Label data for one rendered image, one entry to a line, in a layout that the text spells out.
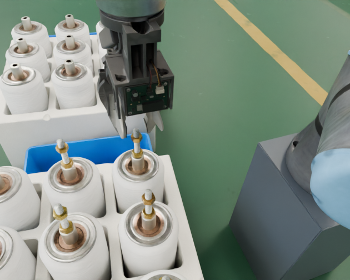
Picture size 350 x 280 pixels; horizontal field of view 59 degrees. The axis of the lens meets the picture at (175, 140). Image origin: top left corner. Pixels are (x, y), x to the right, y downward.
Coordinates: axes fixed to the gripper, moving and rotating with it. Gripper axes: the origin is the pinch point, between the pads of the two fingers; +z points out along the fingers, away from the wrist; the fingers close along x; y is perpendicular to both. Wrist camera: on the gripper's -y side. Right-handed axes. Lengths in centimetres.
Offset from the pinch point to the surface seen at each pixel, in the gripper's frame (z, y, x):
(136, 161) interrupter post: 7.2, 1.7, -0.4
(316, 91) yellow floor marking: 35, -34, 77
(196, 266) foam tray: 16.7, 18.5, 5.1
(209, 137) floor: 35, -24, 28
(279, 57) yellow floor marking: 35, -59, 76
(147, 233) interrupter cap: 9.6, 13.8, -1.9
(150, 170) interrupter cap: 9.3, 2.6, 1.8
